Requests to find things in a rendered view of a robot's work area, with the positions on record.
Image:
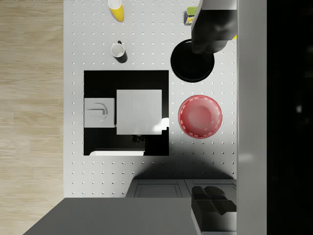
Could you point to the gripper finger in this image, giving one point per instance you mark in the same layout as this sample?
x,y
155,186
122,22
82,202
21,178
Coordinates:
x,y
212,27
215,208

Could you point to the flat-sided can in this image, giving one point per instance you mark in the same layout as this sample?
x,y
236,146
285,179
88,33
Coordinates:
x,y
188,18

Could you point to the black plate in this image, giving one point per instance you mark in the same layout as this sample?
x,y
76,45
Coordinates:
x,y
190,68

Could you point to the red plate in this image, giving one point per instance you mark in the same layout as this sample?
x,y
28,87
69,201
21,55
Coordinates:
x,y
200,117

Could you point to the black mug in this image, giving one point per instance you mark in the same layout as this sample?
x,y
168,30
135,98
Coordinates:
x,y
122,57

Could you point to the yellow mug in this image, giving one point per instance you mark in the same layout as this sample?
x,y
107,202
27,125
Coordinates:
x,y
118,12

